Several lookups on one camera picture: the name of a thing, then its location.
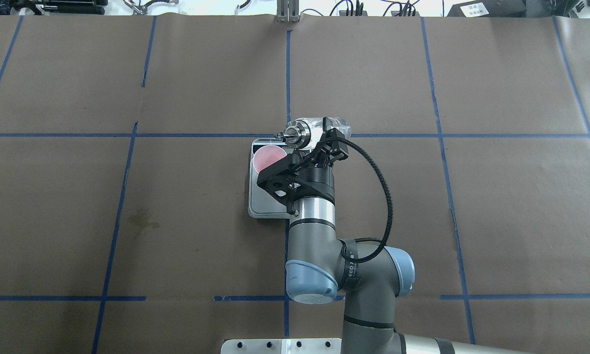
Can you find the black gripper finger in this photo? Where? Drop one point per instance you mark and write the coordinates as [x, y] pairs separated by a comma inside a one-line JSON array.
[[333, 147], [326, 126]]

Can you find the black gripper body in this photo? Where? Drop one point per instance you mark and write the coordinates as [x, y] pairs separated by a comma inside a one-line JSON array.
[[320, 178]]

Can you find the clear glass sauce bottle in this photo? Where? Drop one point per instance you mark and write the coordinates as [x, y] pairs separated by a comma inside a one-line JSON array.
[[305, 133]]

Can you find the pink plastic cup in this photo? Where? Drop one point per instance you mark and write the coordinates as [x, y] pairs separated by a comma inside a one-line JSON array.
[[266, 156]]

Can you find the grey digital kitchen scale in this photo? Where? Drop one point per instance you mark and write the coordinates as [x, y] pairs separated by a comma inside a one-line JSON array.
[[260, 204]]

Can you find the white pillar with base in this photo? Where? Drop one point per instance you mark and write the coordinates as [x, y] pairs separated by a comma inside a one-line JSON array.
[[282, 346]]

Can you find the black box white label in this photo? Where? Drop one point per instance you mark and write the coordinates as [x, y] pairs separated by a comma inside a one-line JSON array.
[[488, 8]]

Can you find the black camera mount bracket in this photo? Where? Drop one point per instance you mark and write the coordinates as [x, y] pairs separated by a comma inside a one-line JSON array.
[[278, 180]]

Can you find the aluminium frame post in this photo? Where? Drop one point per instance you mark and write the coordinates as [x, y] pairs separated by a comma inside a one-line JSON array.
[[288, 11]]

